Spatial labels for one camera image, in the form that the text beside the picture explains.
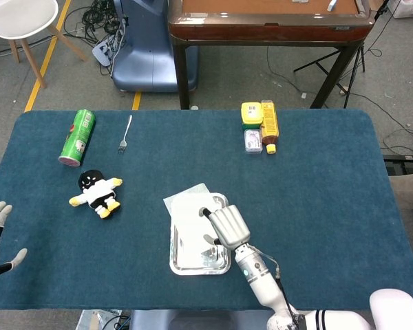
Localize white paper sheet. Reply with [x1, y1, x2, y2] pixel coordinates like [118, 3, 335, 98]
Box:
[162, 183, 224, 270]

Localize beige trouser leg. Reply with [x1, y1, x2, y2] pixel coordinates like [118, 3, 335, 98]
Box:
[388, 173, 413, 211]

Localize silver fork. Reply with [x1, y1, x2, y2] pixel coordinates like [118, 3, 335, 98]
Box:
[117, 114, 134, 155]

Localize small clear plastic box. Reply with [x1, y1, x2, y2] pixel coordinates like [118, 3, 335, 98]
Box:
[244, 129, 264, 155]

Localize clear plastic bag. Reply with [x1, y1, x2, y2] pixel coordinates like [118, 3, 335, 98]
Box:
[77, 309, 123, 330]

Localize black cable bundle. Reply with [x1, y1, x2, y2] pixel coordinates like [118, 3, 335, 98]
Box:
[63, 0, 128, 45]

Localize white chair wooden legs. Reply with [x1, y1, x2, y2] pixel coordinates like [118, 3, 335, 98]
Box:
[0, 0, 89, 89]

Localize green chips can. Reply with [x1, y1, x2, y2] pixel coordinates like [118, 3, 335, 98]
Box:
[57, 109, 96, 168]

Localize grey blue robot torso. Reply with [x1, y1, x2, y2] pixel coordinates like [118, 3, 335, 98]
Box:
[129, 309, 273, 330]

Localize white power strip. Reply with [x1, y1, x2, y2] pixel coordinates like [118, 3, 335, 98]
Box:
[92, 29, 125, 66]

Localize wrist cable with metal connector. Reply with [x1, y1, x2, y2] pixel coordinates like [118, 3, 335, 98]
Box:
[248, 243, 302, 326]

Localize shiny metal tray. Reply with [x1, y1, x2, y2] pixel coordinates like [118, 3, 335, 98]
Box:
[169, 192, 232, 276]

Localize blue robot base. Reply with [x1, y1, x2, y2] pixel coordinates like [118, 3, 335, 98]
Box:
[112, 0, 199, 93]

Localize white storage box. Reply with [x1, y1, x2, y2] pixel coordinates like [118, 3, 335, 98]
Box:
[387, 0, 413, 19]

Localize brown mahjong table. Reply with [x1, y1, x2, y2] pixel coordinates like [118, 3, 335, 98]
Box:
[167, 0, 376, 110]

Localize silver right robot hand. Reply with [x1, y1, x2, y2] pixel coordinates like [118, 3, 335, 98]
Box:
[198, 204, 251, 249]

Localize yellow lidded tub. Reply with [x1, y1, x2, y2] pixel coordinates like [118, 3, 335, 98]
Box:
[240, 101, 264, 131]

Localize black white plush doll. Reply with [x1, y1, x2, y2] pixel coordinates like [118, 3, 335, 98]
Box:
[68, 169, 123, 219]

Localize yellow capped honey bottle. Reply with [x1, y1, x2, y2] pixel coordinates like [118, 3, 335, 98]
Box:
[260, 99, 279, 155]

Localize black segmented track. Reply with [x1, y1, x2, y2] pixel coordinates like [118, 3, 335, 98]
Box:
[382, 154, 413, 172]

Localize teal table cloth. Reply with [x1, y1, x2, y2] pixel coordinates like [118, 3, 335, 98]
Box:
[0, 109, 413, 312]

